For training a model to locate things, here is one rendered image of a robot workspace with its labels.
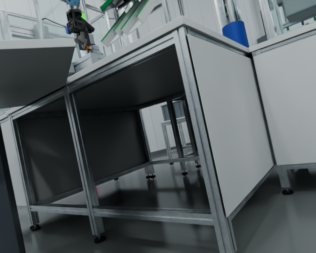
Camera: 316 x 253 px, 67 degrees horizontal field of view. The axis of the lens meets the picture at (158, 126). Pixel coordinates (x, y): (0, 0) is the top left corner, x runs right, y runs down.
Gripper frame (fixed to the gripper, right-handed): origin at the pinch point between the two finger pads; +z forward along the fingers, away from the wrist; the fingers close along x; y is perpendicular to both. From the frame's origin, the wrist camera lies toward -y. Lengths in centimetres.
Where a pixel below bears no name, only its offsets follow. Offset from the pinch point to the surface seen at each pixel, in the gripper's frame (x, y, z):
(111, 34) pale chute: 21.2, -1.4, 1.1
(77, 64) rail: 5.1, 11.7, 13.4
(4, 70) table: 18, 54, 24
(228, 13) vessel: 61, -79, -13
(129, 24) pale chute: 36.0, -0.4, 2.4
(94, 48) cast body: 2.1, -4.5, 1.5
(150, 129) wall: -226, -320, 49
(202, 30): 75, 6, 24
